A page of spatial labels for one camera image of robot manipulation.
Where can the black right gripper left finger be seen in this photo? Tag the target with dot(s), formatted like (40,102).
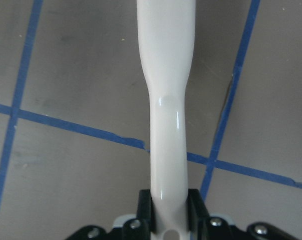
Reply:
(136,226)

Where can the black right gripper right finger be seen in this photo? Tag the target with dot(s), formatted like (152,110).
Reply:
(204,226)

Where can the white hand brush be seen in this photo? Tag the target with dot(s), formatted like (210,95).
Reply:
(166,33)

